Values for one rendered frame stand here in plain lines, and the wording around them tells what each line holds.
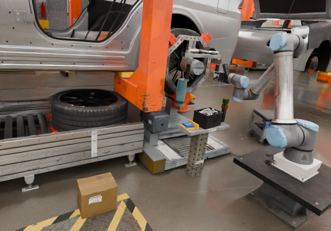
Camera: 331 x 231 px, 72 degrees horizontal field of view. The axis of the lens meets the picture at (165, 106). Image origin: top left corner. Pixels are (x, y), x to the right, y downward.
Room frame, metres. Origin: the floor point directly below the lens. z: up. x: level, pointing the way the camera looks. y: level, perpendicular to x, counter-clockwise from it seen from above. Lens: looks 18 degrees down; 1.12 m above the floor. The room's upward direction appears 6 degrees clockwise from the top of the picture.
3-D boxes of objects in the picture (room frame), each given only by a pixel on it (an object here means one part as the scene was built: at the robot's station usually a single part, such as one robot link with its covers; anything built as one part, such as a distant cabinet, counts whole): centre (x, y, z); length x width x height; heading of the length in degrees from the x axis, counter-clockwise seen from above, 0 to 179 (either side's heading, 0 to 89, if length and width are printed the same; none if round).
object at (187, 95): (2.25, -0.14, 0.48); 0.16 x 0.12 x 0.17; 34
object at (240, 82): (1.89, -0.60, 0.81); 0.12 x 0.09 x 0.10; 34
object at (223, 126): (1.71, -0.33, 0.44); 0.43 x 0.17 x 0.03; 124
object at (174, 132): (2.36, -0.07, 0.13); 0.50 x 0.36 x 0.10; 124
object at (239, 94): (1.89, -0.61, 0.69); 0.12 x 0.09 x 0.12; 111
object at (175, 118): (2.36, -0.07, 0.32); 0.40 x 0.30 x 0.28; 124
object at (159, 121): (2.10, 0.13, 0.26); 0.42 x 0.18 x 0.35; 34
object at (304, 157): (1.44, -0.96, 0.43); 0.19 x 0.19 x 0.10
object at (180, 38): (2.22, -0.16, 0.85); 0.54 x 0.07 x 0.54; 124
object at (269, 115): (2.59, -1.32, 0.17); 0.43 x 0.36 x 0.34; 98
